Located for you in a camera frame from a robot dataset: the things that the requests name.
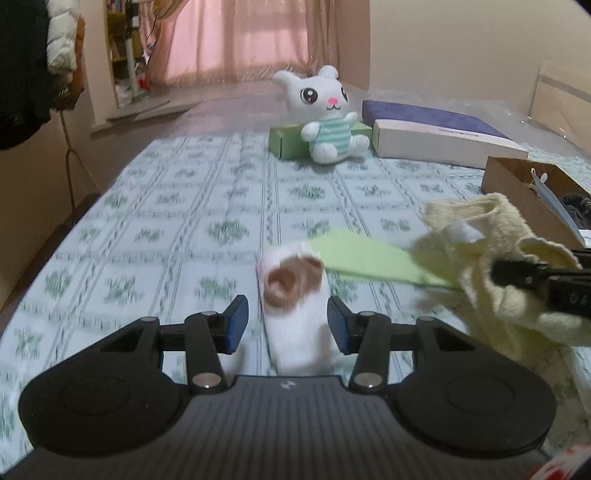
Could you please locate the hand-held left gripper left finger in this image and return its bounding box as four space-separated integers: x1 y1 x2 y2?
97 294 250 394

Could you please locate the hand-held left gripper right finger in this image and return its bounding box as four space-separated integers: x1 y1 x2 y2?
326 295 478 393

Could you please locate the white sock with brown patch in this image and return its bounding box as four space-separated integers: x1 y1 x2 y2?
256 242 340 376

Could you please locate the pale yellow towel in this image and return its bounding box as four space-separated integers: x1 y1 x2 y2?
411 193 583 370

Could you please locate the light green cloth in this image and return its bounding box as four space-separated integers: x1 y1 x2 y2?
307 229 462 291

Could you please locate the brown cardboard box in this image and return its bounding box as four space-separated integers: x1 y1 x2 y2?
481 156 591 250

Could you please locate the floral green bedsheet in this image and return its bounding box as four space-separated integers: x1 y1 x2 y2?
0 134 591 467

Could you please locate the wooden headboard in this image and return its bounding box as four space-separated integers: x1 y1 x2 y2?
526 60 591 148

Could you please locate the red patterned cloth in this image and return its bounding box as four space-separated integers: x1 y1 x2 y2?
531 443 591 480

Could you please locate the long white box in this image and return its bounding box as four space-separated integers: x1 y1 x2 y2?
372 119 528 168

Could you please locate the green cardboard box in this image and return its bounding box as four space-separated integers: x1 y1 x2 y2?
269 122 372 160

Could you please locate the purple flat box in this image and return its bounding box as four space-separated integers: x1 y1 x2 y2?
361 100 511 139

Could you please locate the white plush rabbit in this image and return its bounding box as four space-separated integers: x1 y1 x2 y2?
271 65 371 163

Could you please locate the metal coat rack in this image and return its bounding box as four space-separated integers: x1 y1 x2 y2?
59 108 80 210

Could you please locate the white pole stand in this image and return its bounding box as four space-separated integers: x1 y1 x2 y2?
124 28 140 104

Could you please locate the pink curtain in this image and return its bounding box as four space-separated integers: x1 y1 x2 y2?
150 0 372 88

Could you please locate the black hanging jacket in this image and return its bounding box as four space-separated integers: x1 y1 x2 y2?
0 0 52 151

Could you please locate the white puffy jacket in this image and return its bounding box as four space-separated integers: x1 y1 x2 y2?
46 0 86 75

